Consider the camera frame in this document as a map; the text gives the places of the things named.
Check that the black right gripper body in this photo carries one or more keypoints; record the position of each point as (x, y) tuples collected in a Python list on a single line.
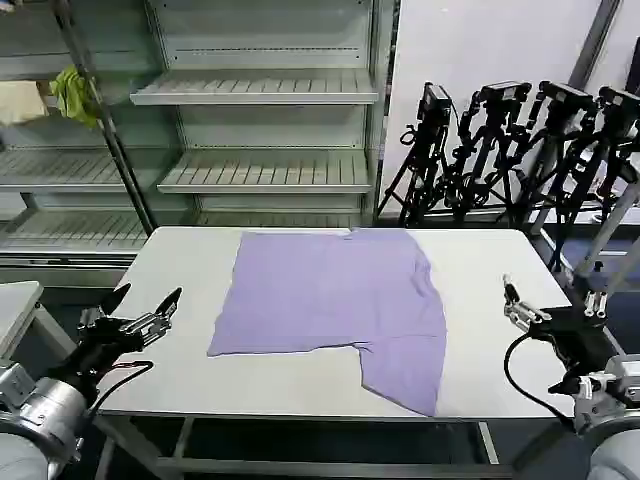
[(580, 340)]

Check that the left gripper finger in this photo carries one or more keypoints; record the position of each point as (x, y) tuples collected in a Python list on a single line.
[(150, 325), (114, 300)]

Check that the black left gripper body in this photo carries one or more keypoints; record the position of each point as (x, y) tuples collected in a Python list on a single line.
[(100, 345)]

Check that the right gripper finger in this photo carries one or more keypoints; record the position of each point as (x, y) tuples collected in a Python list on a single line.
[(596, 305), (525, 315)]

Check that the purple t-shirt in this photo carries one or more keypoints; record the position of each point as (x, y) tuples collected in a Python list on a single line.
[(325, 305)]

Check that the large white table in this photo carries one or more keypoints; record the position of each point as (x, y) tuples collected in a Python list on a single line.
[(165, 310)]

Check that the small white side table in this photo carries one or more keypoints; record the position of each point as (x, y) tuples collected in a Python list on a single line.
[(17, 310)]

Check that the grey metal shelf unit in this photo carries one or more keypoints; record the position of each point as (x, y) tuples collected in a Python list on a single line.
[(270, 90), (60, 170)]

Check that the black metal rack pole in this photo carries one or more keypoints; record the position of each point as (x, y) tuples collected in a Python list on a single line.
[(107, 125)]

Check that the green cloth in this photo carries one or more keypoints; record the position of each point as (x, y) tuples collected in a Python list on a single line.
[(75, 95)]

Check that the beige cloth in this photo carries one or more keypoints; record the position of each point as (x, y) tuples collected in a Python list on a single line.
[(20, 102)]

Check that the silver aluminium frame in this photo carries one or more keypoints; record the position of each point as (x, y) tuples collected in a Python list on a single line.
[(617, 215)]

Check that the black camera tripod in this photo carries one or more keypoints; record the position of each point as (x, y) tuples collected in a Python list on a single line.
[(502, 95), (620, 100), (567, 97), (434, 102)]

